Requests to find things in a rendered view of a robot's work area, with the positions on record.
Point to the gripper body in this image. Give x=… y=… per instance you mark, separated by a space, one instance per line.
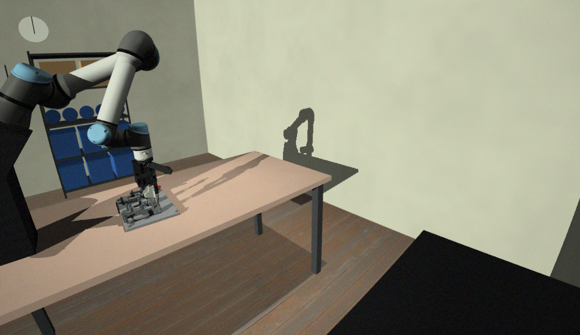
x=145 y=173

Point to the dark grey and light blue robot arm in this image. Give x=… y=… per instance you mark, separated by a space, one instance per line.
x=27 y=86

